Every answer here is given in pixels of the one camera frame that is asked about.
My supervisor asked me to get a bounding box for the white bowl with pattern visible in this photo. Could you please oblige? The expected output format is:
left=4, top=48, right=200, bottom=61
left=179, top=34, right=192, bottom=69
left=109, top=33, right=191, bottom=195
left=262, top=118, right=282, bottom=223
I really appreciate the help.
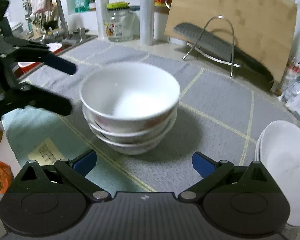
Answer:
left=82, top=105, right=177, bottom=144

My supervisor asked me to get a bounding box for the bamboo cutting board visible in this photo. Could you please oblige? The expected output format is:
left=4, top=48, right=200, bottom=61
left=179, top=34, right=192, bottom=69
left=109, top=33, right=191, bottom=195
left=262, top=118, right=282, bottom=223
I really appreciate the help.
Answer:
left=165, top=0, right=297, bottom=82

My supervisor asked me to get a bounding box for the glass jar green lid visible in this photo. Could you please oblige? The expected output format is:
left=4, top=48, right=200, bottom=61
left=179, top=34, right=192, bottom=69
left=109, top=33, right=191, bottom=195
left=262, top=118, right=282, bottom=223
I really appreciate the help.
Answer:
left=104, top=2, right=135, bottom=42

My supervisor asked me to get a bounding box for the light teal cloth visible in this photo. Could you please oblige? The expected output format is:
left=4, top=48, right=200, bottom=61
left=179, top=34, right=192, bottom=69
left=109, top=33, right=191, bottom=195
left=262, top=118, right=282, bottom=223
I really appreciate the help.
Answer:
left=2, top=107, right=143, bottom=194

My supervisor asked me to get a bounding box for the metal wire rack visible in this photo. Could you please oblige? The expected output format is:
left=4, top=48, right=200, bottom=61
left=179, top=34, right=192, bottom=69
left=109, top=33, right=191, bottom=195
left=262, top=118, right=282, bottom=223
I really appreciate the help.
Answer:
left=173, top=15, right=235, bottom=77

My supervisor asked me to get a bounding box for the steel sink faucet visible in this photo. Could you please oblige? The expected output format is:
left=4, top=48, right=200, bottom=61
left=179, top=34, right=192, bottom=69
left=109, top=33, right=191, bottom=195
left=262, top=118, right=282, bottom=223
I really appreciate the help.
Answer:
left=56, top=0, right=70, bottom=38

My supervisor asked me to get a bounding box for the white food package bag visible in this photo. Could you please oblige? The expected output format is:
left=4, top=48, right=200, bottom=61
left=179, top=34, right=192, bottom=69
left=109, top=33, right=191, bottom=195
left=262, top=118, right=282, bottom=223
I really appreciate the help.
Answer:
left=280, top=63, right=300, bottom=119

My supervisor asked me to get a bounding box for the santoku kitchen knife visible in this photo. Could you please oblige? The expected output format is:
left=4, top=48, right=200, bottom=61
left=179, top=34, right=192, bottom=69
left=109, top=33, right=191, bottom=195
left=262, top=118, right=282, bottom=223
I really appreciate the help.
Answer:
left=173, top=22, right=274, bottom=82

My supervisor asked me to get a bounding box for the plastic wrap roll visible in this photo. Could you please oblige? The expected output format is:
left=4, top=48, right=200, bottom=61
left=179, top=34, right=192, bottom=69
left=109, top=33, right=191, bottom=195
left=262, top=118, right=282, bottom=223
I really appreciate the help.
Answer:
left=139, top=0, right=154, bottom=46

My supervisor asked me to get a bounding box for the thin plastic bag roll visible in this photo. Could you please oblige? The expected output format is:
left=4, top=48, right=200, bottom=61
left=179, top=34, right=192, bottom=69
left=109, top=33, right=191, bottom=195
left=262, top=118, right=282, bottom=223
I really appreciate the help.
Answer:
left=95, top=0, right=109, bottom=40

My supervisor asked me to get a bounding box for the orange plastic bag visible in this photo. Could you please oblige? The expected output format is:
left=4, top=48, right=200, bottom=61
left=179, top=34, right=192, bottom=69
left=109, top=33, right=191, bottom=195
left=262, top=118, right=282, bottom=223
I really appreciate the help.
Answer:
left=0, top=161, right=13, bottom=194

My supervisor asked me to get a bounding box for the white bottom bowl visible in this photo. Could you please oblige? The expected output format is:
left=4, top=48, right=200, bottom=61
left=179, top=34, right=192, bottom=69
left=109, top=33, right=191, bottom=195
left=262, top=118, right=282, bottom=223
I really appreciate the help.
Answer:
left=88, top=121, right=174, bottom=155

